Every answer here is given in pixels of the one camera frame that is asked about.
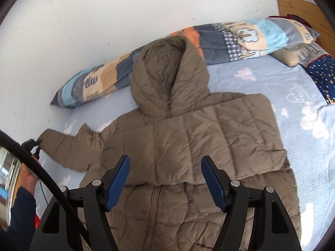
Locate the window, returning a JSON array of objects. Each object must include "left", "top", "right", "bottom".
[{"left": 0, "top": 145, "right": 23, "bottom": 225}]

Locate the dark red cloth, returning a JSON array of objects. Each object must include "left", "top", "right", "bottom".
[{"left": 269, "top": 14, "right": 313, "bottom": 29}]

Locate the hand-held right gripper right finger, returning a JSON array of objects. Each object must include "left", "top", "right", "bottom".
[{"left": 201, "top": 155, "right": 305, "bottom": 251}]

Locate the person's left hand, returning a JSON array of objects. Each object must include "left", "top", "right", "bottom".
[{"left": 16, "top": 155, "right": 40, "bottom": 196}]

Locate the blue cloud-print bed sheet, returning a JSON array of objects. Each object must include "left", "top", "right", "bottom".
[{"left": 34, "top": 54, "right": 335, "bottom": 251}]

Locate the patchwork fleece blanket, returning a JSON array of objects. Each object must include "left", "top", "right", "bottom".
[{"left": 50, "top": 17, "right": 320, "bottom": 109}]

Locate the navy star-print pillow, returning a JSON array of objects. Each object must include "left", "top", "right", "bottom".
[{"left": 305, "top": 54, "right": 335, "bottom": 105}]

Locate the wooden headboard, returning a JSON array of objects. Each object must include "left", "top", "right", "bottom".
[{"left": 277, "top": 0, "right": 335, "bottom": 58}]

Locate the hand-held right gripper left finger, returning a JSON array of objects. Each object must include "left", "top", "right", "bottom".
[{"left": 29, "top": 155, "right": 130, "bottom": 251}]

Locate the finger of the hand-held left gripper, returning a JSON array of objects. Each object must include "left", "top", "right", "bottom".
[{"left": 22, "top": 139, "right": 43, "bottom": 160}]

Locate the brown quilted hooded jacket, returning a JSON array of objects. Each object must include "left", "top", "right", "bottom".
[{"left": 39, "top": 35, "right": 301, "bottom": 251}]

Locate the person's left forearm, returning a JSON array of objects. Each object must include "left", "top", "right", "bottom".
[{"left": 5, "top": 187, "right": 37, "bottom": 242}]

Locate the black cable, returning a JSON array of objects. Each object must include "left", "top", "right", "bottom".
[
  {"left": 0, "top": 130, "right": 89, "bottom": 239},
  {"left": 39, "top": 182, "right": 50, "bottom": 206}
]

